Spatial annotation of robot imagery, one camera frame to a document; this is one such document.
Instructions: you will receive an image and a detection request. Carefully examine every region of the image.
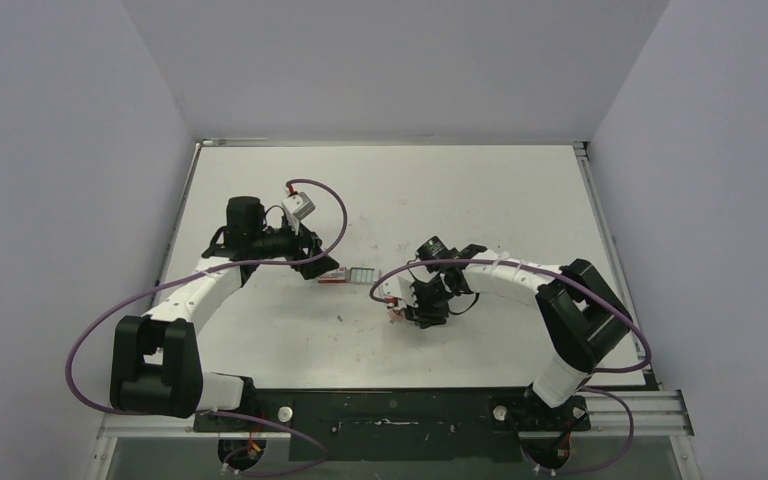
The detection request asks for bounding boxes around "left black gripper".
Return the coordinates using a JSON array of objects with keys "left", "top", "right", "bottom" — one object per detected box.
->
[{"left": 252, "top": 214, "right": 338, "bottom": 278}]

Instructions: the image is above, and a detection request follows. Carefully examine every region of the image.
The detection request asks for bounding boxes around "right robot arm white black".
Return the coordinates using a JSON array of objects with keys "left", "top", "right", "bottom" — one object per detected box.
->
[{"left": 405, "top": 236, "right": 630, "bottom": 429}]

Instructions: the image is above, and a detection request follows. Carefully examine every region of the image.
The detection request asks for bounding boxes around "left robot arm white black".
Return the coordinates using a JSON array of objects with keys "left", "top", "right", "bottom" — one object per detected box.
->
[{"left": 109, "top": 192, "right": 339, "bottom": 431}]

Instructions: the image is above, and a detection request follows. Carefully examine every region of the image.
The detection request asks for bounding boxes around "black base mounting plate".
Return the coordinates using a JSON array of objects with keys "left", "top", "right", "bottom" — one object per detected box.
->
[{"left": 193, "top": 387, "right": 591, "bottom": 463}]

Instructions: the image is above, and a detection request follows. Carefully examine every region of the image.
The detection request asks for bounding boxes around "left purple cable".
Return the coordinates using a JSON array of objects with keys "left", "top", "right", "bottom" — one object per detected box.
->
[{"left": 63, "top": 177, "right": 350, "bottom": 480}]

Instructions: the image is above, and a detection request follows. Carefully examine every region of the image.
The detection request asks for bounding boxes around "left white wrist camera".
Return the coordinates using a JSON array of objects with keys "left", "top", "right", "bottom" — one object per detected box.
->
[{"left": 280, "top": 192, "right": 316, "bottom": 234}]

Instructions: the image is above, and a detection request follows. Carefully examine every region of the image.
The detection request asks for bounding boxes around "aluminium frame rail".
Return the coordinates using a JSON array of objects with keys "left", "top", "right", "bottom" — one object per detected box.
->
[{"left": 98, "top": 390, "right": 695, "bottom": 439}]

